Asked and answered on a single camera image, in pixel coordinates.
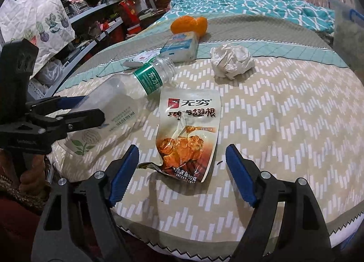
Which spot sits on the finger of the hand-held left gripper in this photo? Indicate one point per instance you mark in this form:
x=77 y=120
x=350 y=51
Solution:
x=85 y=120
x=74 y=100

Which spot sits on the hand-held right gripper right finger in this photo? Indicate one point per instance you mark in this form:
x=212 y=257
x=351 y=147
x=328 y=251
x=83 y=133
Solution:
x=240 y=176

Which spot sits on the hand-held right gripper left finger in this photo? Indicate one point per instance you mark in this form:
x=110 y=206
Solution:
x=125 y=176

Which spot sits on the clear plastic bottle green label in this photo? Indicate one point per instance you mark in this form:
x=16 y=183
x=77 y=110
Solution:
x=119 y=94

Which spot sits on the beige snack packet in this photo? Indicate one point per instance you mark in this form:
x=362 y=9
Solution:
x=187 y=125

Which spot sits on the white tissue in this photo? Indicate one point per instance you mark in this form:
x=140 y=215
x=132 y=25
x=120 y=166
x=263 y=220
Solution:
x=230 y=60

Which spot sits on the white blue tissue packet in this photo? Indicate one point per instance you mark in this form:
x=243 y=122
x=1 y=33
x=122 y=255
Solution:
x=182 y=47

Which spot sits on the orange tangerine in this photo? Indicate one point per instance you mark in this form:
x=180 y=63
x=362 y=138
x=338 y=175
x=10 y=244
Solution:
x=184 y=24

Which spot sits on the person's left forearm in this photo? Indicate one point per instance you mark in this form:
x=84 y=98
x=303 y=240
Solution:
x=17 y=193

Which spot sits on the person's left hand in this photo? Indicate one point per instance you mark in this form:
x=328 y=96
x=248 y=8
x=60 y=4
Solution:
x=35 y=171

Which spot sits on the beige zigzag patterned bedsheet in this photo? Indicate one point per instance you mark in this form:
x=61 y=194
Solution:
x=270 y=122

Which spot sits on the white quilted plant print cover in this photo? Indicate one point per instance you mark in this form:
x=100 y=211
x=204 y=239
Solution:
x=28 y=15

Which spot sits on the small white red wrapper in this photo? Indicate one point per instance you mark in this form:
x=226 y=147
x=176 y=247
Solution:
x=143 y=57

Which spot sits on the grey metal shelf rack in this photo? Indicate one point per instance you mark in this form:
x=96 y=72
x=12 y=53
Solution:
x=96 y=9

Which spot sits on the red gift box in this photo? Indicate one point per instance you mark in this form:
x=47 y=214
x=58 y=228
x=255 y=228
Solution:
x=129 y=15

